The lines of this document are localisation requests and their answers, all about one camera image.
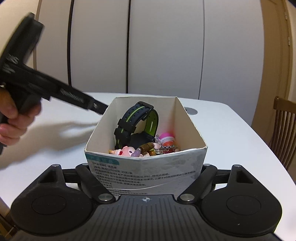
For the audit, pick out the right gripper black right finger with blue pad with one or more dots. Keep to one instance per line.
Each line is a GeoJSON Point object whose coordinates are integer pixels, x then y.
{"type": "Point", "coordinates": [199, 186]}

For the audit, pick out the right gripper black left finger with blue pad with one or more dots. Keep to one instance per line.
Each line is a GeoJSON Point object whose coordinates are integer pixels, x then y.
{"type": "Point", "coordinates": [97, 190]}

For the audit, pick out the white paper box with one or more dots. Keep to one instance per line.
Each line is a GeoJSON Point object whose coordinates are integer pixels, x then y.
{"type": "Point", "coordinates": [145, 172]}

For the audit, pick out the person's left hand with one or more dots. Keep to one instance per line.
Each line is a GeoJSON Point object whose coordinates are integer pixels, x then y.
{"type": "Point", "coordinates": [17, 123]}

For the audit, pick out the pink pig figurine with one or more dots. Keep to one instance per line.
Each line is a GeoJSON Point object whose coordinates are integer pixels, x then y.
{"type": "Point", "coordinates": [125, 151]}

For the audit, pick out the pink white round charm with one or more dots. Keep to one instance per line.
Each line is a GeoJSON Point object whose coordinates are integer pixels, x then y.
{"type": "Point", "coordinates": [167, 139]}

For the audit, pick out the wooden chair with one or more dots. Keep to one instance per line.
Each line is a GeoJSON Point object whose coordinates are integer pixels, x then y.
{"type": "Point", "coordinates": [283, 140]}

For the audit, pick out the black green wristwatch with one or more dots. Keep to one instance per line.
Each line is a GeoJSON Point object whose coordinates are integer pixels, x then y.
{"type": "Point", "coordinates": [138, 126]}

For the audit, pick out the white wardrobe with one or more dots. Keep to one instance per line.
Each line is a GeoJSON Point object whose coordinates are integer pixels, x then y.
{"type": "Point", "coordinates": [208, 50]}

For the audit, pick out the brown wooden door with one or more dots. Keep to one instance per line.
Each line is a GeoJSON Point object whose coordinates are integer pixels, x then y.
{"type": "Point", "coordinates": [277, 64]}

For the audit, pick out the grey table cable grommet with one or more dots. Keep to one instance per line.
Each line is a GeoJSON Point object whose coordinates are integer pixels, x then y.
{"type": "Point", "coordinates": [191, 111]}

